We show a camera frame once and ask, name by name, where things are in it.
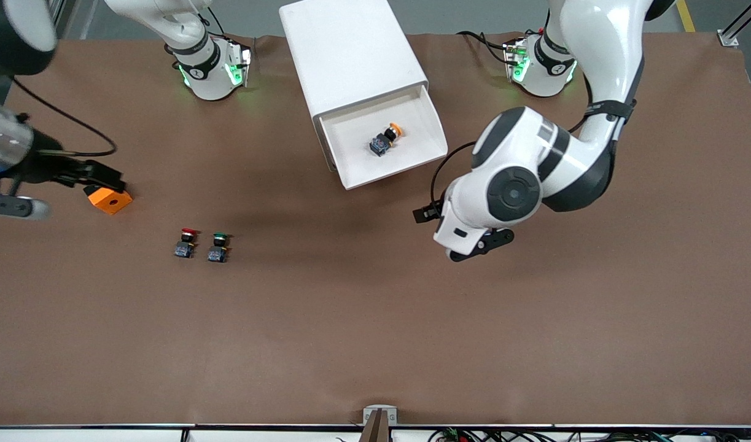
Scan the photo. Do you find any yellow push button switch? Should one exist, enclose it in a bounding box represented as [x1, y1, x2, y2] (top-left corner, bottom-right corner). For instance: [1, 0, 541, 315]
[368, 122, 404, 158]

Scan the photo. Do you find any orange cube block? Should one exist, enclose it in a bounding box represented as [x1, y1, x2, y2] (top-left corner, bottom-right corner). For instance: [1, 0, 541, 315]
[84, 184, 133, 216]

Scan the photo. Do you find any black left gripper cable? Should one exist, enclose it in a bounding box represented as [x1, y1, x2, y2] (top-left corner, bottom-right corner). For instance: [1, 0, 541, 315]
[430, 142, 477, 206]

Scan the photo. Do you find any red push button switch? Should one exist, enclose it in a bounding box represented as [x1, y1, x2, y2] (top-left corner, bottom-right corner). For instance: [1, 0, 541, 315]
[174, 228, 199, 259]

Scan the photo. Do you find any green push button switch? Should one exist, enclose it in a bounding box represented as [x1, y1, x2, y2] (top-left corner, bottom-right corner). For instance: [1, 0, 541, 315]
[206, 232, 231, 263]

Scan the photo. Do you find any black arm base cable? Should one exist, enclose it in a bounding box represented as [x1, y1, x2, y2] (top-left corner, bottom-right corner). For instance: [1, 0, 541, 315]
[457, 29, 517, 63]

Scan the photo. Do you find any metal table edge bracket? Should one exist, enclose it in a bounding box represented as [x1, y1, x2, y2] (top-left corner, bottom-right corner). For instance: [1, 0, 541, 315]
[363, 405, 398, 425]

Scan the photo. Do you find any white table edge rail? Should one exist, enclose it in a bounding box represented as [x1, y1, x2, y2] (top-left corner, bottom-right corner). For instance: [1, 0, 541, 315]
[0, 424, 751, 442]

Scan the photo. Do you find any cable bundle under table edge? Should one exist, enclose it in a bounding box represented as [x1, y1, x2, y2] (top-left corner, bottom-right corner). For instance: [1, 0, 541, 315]
[427, 428, 751, 442]

